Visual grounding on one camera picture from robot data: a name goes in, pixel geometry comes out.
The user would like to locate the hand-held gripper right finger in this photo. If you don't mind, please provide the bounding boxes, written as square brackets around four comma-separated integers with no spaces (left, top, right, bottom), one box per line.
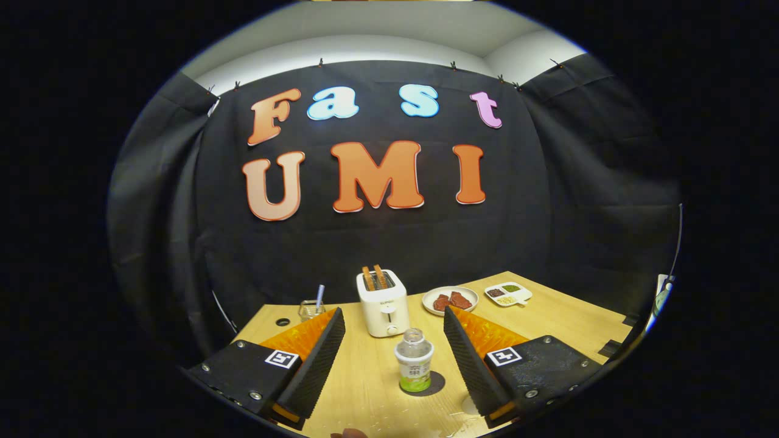
[443,305,604,429]

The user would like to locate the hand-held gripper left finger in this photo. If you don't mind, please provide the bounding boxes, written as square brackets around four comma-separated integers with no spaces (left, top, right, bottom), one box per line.
[183,306,346,431]

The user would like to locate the dark brown round coaster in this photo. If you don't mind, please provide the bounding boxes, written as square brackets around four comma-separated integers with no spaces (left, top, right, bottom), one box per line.
[399,371,447,397]

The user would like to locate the clear plastic juice bottle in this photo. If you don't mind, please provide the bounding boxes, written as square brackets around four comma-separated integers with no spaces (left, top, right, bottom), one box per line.
[394,328,435,393]

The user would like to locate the white round plate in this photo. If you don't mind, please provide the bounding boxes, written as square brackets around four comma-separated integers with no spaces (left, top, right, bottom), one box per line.
[422,286,480,317]

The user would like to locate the white toaster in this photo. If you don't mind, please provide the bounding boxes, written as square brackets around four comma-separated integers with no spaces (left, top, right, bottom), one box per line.
[356,269,410,338]

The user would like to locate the white divided condiment dish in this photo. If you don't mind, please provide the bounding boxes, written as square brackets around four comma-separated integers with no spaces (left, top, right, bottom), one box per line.
[484,282,533,307]

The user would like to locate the wooden table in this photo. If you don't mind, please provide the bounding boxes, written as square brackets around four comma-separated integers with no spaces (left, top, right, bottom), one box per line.
[231,271,634,438]

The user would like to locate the black backdrop cloth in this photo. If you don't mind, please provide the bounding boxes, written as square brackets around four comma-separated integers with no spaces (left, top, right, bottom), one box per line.
[108,54,682,366]

